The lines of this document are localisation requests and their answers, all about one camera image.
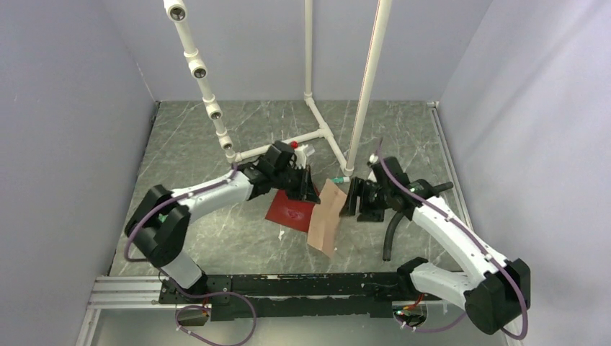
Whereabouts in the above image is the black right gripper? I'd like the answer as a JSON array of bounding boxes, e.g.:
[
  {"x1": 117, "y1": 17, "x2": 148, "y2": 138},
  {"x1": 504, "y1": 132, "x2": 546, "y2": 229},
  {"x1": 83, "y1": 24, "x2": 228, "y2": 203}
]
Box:
[{"x1": 339, "y1": 177, "x2": 391, "y2": 222}]

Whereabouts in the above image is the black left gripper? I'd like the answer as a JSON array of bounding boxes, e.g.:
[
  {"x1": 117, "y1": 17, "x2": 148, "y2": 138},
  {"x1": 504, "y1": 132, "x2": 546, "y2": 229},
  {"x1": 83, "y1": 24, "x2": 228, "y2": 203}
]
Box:
[{"x1": 272, "y1": 164, "x2": 320, "y2": 204}]

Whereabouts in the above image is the red paper envelope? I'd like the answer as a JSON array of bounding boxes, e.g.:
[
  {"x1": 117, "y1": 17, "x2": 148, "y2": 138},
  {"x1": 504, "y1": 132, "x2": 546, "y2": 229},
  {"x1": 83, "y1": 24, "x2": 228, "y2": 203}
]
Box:
[{"x1": 265, "y1": 190, "x2": 316, "y2": 234}]

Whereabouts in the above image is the tan paper letter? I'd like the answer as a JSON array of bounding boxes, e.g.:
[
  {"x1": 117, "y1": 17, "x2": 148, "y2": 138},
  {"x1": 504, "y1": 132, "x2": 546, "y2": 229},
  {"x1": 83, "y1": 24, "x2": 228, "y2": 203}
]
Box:
[{"x1": 307, "y1": 179, "x2": 347, "y2": 258}]

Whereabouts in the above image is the green white glue stick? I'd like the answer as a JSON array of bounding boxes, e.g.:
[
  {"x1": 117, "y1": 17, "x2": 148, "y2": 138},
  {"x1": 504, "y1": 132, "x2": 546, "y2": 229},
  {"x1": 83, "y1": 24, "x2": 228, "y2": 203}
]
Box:
[{"x1": 331, "y1": 177, "x2": 350, "y2": 184}]

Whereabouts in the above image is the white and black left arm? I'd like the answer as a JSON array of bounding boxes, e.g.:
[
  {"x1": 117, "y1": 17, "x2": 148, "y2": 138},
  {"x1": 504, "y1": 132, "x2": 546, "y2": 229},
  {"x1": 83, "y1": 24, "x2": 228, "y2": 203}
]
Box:
[{"x1": 124, "y1": 141, "x2": 320, "y2": 303}]

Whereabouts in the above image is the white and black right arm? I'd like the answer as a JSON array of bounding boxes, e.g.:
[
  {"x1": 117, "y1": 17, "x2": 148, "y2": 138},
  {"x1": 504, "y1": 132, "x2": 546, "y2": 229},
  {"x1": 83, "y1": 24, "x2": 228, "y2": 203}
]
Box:
[{"x1": 342, "y1": 154, "x2": 531, "y2": 340}]

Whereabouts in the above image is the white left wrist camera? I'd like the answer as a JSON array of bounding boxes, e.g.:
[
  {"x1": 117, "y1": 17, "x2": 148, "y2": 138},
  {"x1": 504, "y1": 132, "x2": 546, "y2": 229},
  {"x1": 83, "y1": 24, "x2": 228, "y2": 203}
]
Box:
[{"x1": 289, "y1": 141, "x2": 316, "y2": 169}]

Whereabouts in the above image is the black corrugated hose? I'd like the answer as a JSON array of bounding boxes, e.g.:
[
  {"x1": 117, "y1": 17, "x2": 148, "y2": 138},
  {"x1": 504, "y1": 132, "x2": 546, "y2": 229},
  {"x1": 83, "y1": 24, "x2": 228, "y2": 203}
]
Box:
[{"x1": 382, "y1": 181, "x2": 455, "y2": 262}]

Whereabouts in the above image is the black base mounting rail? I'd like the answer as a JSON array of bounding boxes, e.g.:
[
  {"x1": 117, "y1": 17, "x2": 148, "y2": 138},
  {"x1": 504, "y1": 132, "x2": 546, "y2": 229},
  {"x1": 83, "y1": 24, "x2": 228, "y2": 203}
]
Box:
[{"x1": 159, "y1": 272, "x2": 439, "y2": 321}]

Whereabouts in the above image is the aluminium extrusion frame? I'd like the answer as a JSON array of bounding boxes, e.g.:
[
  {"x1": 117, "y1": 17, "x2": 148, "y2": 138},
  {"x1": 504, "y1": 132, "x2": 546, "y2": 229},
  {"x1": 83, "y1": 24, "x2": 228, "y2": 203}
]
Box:
[{"x1": 76, "y1": 276, "x2": 162, "y2": 345}]

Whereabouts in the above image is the white PVC pipe frame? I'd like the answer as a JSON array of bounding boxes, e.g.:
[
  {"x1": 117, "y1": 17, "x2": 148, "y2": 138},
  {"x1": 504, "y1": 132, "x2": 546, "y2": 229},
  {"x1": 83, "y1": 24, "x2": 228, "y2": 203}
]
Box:
[{"x1": 164, "y1": 1, "x2": 392, "y2": 177}]

